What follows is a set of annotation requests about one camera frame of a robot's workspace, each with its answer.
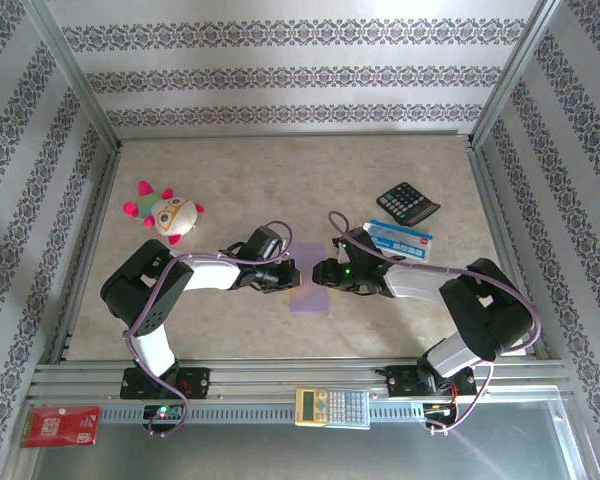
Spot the shiny metal sheet panel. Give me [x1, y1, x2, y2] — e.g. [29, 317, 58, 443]
[27, 397, 589, 480]

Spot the blue white cardboard box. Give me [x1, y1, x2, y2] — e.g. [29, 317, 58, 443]
[361, 218, 435, 264]

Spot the black desk calculator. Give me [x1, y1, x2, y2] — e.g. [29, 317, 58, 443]
[375, 181, 442, 227]

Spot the plush toy with pink feet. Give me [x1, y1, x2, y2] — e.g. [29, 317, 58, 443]
[123, 179, 206, 247]

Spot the yellow grey scientific calculator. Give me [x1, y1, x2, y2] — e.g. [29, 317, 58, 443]
[293, 386, 371, 430]

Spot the small circuit board with LED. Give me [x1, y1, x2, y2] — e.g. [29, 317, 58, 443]
[143, 403, 186, 422]

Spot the red foil packet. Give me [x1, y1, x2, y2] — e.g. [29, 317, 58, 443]
[19, 405, 102, 450]

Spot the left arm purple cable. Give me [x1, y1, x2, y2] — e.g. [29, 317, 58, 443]
[122, 220, 294, 440]

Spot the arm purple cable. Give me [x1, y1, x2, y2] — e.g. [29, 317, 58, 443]
[327, 209, 541, 436]
[122, 220, 294, 440]

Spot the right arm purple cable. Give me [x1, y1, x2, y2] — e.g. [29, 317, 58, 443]
[327, 209, 541, 436]

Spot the wide aluminium base rail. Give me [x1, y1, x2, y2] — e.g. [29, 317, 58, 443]
[27, 357, 574, 401]

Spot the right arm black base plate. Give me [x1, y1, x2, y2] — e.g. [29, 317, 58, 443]
[384, 364, 477, 400]

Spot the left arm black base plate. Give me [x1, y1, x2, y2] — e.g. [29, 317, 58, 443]
[119, 367, 212, 401]

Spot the thin aluminium frame rail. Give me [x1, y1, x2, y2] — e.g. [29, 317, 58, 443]
[115, 129, 474, 142]

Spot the grey slotted cable duct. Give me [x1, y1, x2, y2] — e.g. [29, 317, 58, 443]
[99, 403, 431, 426]

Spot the small circuit board with wires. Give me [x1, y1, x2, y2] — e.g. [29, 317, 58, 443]
[423, 399, 457, 419]

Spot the aluminium frame post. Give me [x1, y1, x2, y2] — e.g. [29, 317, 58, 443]
[22, 0, 124, 151]
[468, 0, 566, 150]

